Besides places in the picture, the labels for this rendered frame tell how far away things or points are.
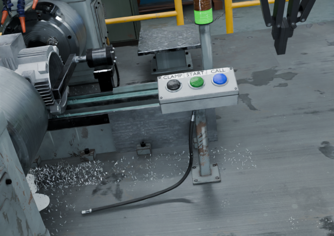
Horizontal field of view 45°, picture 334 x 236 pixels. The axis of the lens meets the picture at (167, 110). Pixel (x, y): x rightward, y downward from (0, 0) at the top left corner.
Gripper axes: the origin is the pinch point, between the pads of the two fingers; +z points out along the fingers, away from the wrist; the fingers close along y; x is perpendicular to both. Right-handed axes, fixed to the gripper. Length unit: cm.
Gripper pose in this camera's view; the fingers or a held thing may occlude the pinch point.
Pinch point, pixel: (281, 36)
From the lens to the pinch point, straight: 81.8
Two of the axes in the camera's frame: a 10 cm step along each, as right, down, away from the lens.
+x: 0.7, 7.8, -6.2
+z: 1.1, 6.1, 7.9
